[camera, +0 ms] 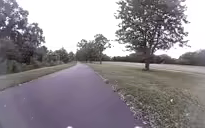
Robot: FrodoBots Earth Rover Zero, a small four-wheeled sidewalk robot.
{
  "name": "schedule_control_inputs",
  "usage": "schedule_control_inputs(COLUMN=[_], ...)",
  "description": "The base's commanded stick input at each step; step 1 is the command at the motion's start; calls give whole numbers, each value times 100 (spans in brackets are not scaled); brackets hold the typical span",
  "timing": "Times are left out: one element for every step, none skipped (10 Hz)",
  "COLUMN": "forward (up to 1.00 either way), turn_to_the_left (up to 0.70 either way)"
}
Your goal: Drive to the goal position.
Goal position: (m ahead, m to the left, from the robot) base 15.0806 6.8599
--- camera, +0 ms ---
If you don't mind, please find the distant tree line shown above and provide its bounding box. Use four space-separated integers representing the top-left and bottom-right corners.
103 47 205 67

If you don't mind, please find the narrow grass strip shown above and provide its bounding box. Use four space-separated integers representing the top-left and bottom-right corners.
0 61 78 96

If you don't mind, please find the pale grey road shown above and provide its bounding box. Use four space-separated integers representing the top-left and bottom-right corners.
99 60 205 76

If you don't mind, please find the distant group of trees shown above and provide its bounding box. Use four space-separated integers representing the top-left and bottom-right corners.
75 33 113 65

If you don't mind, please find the row of trees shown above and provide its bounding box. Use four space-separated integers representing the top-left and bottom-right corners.
0 0 77 76

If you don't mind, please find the large lone tree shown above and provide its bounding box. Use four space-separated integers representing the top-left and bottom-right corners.
114 0 191 72

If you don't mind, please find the wide grass field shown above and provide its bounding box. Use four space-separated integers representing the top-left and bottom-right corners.
86 62 205 128

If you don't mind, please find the purple-grey asphalt path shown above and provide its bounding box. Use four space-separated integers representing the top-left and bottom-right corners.
0 62 148 128

